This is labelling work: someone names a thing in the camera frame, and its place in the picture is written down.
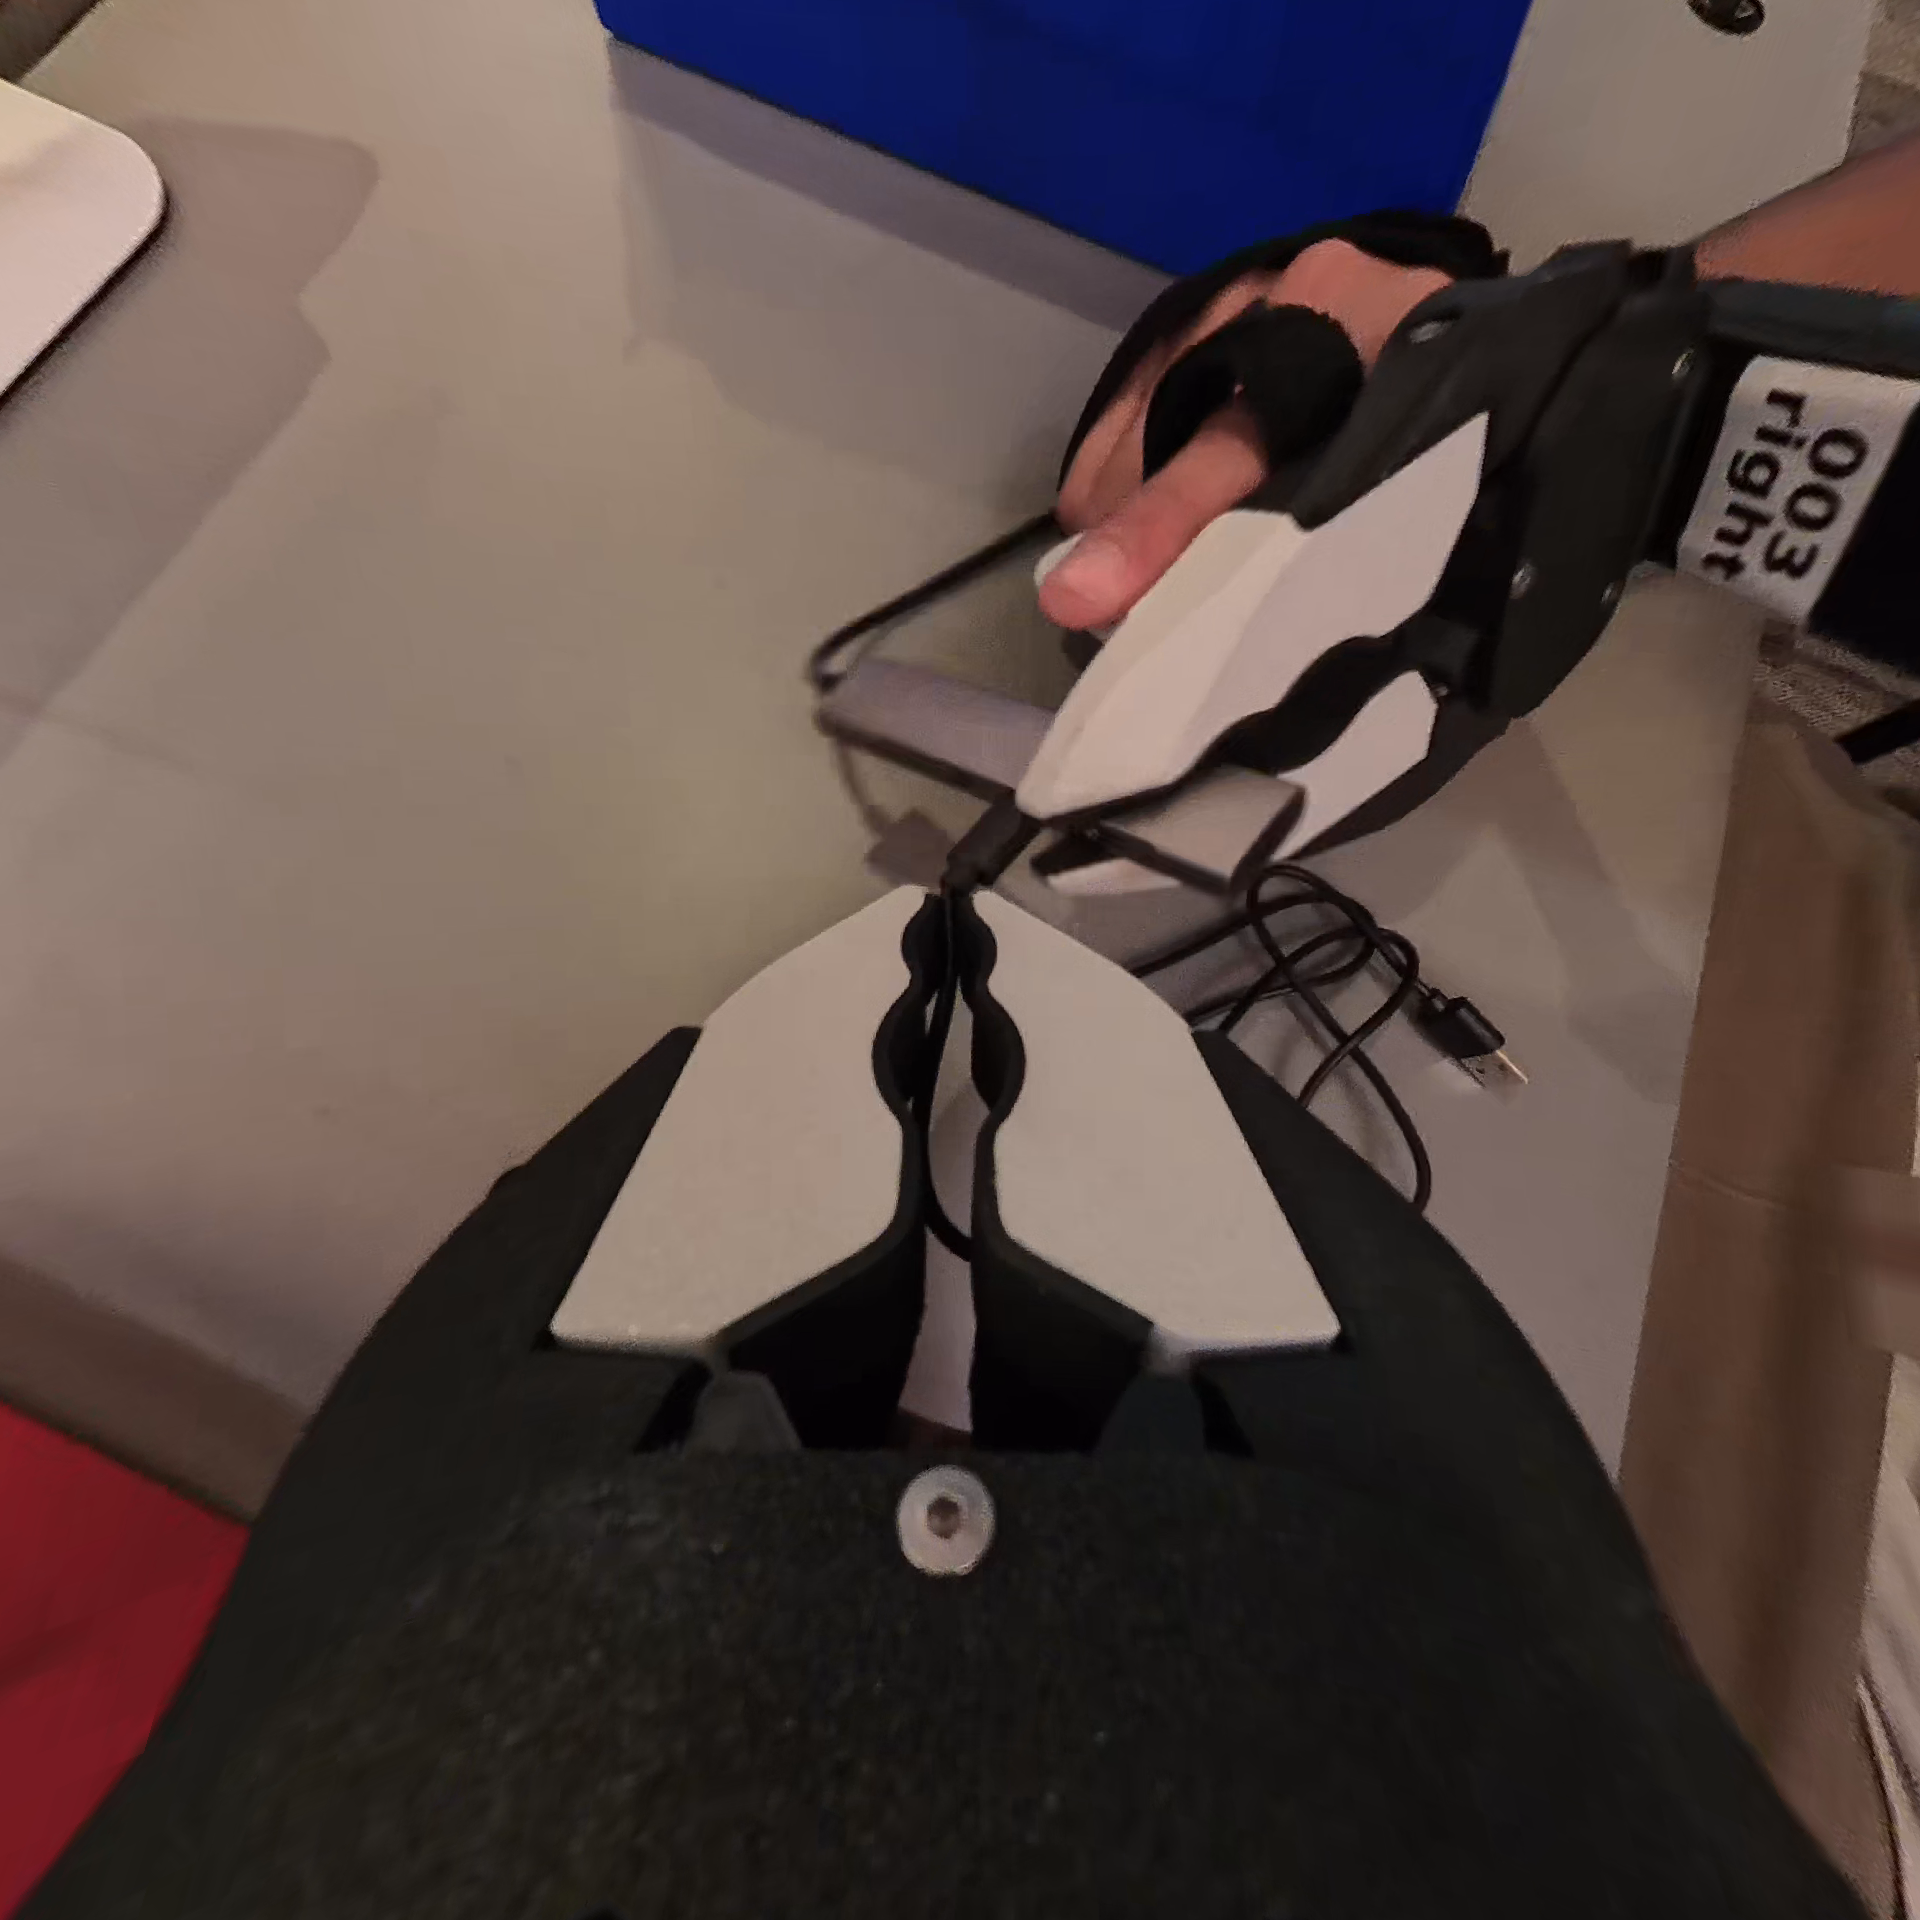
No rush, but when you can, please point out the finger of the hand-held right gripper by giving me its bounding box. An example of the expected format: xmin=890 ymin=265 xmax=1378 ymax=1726
xmin=1022 ymin=411 xmax=1492 ymax=818
xmin=1036 ymin=667 xmax=1449 ymax=893

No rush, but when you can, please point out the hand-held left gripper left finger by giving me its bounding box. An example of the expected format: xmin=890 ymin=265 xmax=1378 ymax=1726
xmin=550 ymin=887 xmax=937 ymax=1412

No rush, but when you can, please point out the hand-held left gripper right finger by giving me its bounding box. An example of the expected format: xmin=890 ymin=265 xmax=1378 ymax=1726
xmin=968 ymin=895 xmax=1344 ymax=1412

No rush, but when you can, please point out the black cable gold plug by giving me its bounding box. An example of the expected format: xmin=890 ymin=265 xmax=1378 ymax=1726
xmin=872 ymin=787 xmax=1532 ymax=1262

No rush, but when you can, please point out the grey hub with cable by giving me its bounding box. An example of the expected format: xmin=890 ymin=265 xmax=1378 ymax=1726
xmin=804 ymin=513 xmax=1313 ymax=902

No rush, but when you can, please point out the blue plastic bin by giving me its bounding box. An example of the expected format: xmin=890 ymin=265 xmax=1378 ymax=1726
xmin=594 ymin=0 xmax=1532 ymax=278

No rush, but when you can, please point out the red plastic bin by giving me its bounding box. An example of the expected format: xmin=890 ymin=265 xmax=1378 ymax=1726
xmin=0 ymin=1397 xmax=256 ymax=1920

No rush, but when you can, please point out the person's right forearm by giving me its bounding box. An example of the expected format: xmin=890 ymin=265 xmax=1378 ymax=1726
xmin=1696 ymin=134 xmax=1920 ymax=301

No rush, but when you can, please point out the grey desk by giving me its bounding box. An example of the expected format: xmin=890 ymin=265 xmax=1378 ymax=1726
xmin=0 ymin=0 xmax=1920 ymax=1501

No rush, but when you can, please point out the person's right hand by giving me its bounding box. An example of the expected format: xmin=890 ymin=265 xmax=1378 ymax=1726
xmin=1036 ymin=236 xmax=1492 ymax=633

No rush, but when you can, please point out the white folding stand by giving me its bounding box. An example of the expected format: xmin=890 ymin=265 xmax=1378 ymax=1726
xmin=0 ymin=75 xmax=166 ymax=397

